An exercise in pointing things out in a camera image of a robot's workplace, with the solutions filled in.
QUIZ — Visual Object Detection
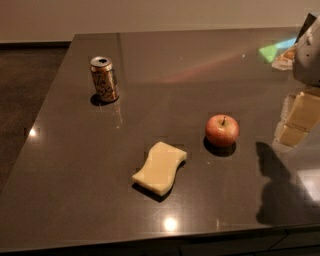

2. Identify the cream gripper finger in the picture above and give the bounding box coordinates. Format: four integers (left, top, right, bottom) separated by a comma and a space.
281, 87, 320, 132
272, 122, 307, 151

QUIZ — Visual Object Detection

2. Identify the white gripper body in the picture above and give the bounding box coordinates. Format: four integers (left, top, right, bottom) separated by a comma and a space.
293, 13, 320, 87

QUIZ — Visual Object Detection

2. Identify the yellow wavy sponge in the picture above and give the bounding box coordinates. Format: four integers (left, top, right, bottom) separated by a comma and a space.
132, 142, 187, 196

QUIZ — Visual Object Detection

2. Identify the red apple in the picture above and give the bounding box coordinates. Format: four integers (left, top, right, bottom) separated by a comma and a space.
205, 114, 239, 148

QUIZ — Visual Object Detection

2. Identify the gold soda can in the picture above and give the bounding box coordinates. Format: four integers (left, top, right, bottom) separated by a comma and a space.
90, 56, 119, 103

